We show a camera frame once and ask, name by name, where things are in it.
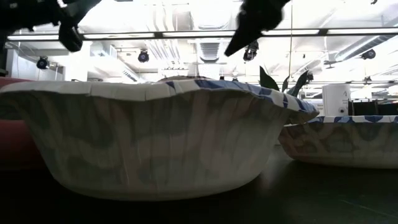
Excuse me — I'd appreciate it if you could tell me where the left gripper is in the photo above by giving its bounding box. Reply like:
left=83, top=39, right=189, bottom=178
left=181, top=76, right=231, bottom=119
left=58, top=17, right=83, bottom=53

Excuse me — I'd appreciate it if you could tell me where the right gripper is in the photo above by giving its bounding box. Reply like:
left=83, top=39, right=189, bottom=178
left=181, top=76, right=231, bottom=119
left=224, top=0, right=292, bottom=58

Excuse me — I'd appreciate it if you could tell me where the red plastic bowl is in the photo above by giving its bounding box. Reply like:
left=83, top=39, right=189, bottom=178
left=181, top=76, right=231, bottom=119
left=0, top=77, right=48, bottom=170

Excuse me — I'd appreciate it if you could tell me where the ceiling air vent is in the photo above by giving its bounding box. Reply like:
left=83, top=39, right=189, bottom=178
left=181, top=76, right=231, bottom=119
left=198, top=41, right=221, bottom=63

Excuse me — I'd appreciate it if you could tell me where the green leafy plant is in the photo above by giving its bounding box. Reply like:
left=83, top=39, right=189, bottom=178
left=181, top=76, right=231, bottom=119
left=259, top=65, right=312, bottom=98

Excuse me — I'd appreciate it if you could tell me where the long ceiling light bar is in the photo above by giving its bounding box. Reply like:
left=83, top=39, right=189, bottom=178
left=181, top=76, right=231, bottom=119
left=6, top=27, right=398, bottom=42

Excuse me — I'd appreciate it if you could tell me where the white cylindrical appliance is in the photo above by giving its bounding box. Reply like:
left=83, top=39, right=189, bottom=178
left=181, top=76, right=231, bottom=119
left=322, top=83, right=352, bottom=118

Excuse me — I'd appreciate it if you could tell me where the large blue-patterned paper bowl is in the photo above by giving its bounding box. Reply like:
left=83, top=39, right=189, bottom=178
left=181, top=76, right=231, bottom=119
left=0, top=78, right=320, bottom=202

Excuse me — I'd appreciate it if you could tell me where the black room partition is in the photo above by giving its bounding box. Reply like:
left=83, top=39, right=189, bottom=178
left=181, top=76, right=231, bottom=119
left=348, top=98, right=398, bottom=116

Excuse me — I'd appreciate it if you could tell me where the thin hanging cable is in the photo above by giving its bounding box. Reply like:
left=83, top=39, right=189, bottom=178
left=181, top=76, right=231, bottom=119
left=289, top=0, right=294, bottom=79

